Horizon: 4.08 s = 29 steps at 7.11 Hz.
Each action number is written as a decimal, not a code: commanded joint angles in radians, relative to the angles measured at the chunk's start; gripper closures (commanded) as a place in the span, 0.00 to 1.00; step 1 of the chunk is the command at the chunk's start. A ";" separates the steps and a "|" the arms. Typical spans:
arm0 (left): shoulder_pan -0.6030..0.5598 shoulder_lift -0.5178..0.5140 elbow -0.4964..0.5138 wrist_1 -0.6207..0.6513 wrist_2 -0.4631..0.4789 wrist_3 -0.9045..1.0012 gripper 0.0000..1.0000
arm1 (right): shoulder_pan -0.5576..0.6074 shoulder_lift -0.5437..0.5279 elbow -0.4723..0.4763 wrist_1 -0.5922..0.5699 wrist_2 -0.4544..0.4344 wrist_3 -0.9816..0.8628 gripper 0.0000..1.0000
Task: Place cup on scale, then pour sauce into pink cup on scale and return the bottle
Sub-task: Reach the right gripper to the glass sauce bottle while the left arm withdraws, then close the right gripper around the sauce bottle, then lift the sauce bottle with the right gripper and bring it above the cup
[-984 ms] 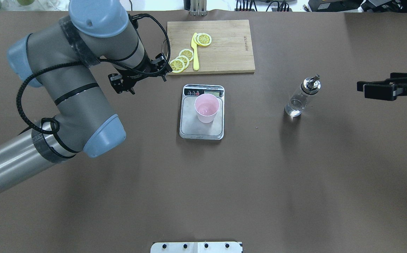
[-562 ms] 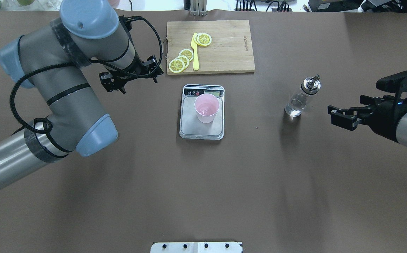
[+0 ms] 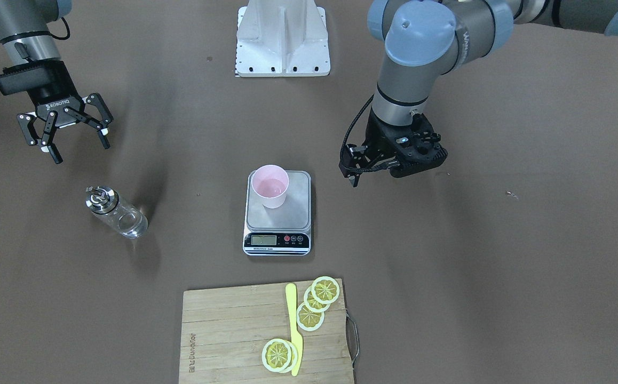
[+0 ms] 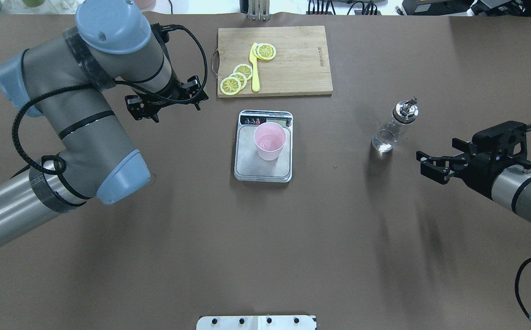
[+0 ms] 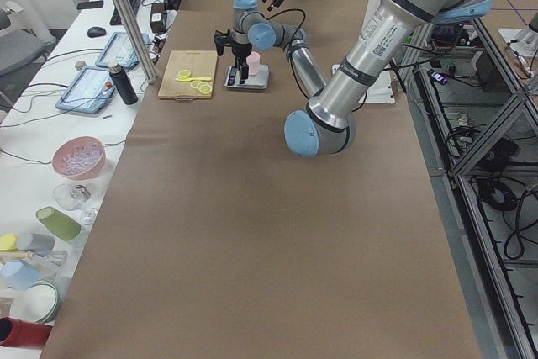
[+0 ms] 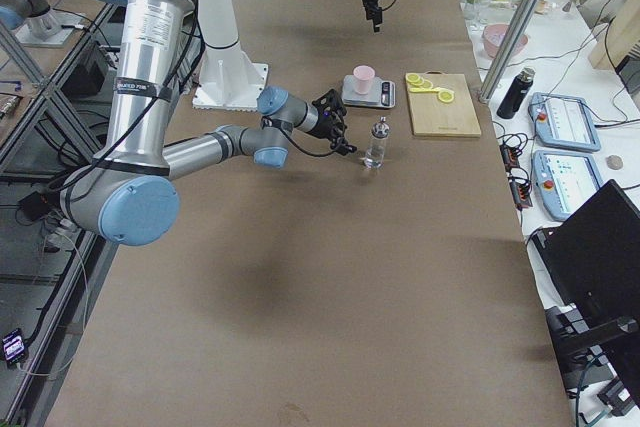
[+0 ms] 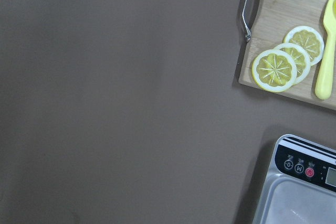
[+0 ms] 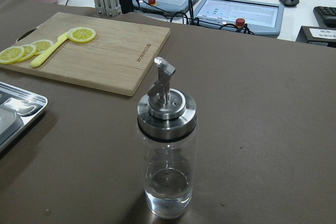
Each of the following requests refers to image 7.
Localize silver digital kitchen scale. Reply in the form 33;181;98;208
253;134;335;223

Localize lemon slice middle of stack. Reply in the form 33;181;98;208
274;42;311;85

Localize lemon slice stack inner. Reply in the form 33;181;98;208
282;26;324;66

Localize bamboo cutting board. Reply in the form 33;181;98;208
239;0;335;109

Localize yellow plastic knife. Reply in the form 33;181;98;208
315;0;335;100

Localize lemon slice near handle end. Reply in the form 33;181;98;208
251;49;297;93

